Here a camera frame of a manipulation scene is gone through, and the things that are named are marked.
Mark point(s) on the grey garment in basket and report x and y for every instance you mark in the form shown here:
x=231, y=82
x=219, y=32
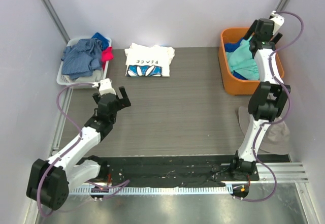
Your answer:
x=95, y=77

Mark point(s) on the royal blue garment in tub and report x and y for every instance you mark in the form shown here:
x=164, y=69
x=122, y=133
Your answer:
x=229, y=46

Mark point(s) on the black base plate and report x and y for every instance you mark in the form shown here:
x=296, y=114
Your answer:
x=175, y=171

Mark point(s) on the white laundry basket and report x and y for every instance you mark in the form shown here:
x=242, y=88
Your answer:
x=64, y=80

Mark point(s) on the red garment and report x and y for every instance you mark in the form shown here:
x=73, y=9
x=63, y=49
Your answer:
x=107, y=55

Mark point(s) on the white slotted cable duct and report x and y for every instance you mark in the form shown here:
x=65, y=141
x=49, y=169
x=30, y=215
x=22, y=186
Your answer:
x=128, y=191

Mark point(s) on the aluminium rail frame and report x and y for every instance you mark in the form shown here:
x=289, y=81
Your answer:
x=281, y=172

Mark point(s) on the blue checked shirt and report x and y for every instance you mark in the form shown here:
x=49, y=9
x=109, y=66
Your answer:
x=82, y=59

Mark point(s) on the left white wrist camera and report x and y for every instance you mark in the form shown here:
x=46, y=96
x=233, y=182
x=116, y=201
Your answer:
x=104, y=87

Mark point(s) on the white printed folded t shirt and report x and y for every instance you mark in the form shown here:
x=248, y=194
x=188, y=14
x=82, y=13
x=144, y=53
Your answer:
x=143, y=61

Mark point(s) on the teal t shirt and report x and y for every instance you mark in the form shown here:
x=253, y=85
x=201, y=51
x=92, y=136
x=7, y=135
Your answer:
x=241, y=59

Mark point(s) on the grey bucket hat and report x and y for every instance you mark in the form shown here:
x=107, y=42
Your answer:
x=276, y=138

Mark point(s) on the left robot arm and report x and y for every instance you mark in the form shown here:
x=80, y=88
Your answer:
x=89, y=136

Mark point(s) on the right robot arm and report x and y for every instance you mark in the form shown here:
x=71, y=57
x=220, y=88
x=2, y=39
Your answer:
x=268, y=101

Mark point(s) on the blue garment in basket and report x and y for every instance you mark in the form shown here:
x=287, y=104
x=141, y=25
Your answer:
x=104, y=41

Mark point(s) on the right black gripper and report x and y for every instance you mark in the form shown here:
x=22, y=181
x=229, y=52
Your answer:
x=278, y=37

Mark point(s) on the orange plastic tub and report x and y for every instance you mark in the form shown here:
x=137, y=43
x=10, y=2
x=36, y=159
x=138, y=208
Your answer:
x=231, y=84

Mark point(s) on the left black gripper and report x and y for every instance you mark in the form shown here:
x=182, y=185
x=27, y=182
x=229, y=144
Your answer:
x=118, y=102

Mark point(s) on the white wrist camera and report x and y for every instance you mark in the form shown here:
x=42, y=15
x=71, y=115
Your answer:
x=278, y=21
x=104, y=87

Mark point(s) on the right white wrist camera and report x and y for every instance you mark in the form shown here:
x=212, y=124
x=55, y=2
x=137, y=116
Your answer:
x=278, y=21

